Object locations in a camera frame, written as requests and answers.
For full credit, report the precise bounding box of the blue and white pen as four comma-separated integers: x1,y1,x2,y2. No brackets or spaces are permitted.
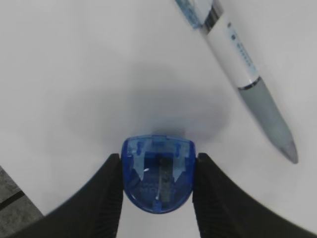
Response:
176,0,299,164

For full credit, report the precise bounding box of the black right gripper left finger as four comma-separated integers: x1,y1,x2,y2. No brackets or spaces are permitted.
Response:
12,154,123,238

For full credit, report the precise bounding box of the blue pencil sharpener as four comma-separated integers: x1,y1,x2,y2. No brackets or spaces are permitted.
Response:
121,135,196,214

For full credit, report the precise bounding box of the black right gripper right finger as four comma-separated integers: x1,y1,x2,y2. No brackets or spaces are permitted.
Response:
193,153,316,238

